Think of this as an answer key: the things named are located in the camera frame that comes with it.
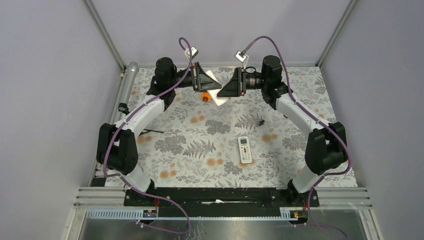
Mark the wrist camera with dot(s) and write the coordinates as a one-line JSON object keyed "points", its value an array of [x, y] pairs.
{"points": [[191, 53], [242, 57]]}

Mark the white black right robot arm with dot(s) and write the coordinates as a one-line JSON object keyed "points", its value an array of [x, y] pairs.
{"points": [[326, 142]]}

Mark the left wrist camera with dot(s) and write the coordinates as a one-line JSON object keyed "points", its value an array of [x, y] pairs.
{"points": [[191, 53]]}

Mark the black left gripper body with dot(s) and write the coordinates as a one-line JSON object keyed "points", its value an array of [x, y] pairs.
{"points": [[187, 81]]}

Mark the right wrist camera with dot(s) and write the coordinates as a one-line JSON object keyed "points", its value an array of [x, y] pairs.
{"points": [[242, 57]]}

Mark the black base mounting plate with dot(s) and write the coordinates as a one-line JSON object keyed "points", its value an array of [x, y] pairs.
{"points": [[220, 202]]}

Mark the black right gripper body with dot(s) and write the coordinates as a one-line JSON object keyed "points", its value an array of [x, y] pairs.
{"points": [[254, 81]]}

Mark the orange toy car chassis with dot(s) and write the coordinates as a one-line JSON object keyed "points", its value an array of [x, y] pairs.
{"points": [[205, 96]]}

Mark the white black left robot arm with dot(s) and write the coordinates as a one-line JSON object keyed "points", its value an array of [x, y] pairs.
{"points": [[117, 143]]}

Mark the black mini tripod stand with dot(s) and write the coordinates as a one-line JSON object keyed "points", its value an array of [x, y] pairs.
{"points": [[146, 131]]}

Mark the floral patterned table mat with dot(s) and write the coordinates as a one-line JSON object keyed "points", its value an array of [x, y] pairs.
{"points": [[199, 144]]}

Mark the silver microphone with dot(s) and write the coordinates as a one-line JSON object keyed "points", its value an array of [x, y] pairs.
{"points": [[130, 74]]}

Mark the black batteries pair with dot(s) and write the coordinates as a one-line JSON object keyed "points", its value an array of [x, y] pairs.
{"points": [[260, 123]]}

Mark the white remote with screen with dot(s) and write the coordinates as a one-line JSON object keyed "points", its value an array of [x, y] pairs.
{"points": [[244, 150]]}

